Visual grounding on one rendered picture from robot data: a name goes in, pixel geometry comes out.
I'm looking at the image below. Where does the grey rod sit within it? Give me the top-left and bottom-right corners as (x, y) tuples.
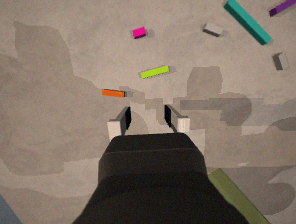
(272, 52), (288, 70)
(202, 23), (224, 37)

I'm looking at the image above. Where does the orange rod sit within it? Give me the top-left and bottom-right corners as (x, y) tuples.
(102, 89), (125, 98)

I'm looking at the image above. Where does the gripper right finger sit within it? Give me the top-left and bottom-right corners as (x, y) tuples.
(165, 105), (190, 137)

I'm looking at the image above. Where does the turquoise rod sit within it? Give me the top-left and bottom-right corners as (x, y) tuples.
(224, 0), (272, 45)

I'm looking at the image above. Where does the magenta rod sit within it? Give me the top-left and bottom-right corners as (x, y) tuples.
(132, 27), (146, 39)

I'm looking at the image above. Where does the lime green rod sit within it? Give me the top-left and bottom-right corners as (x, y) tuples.
(141, 66), (169, 79)

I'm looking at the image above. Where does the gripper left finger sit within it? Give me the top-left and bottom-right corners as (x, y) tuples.
(107, 106), (131, 141)

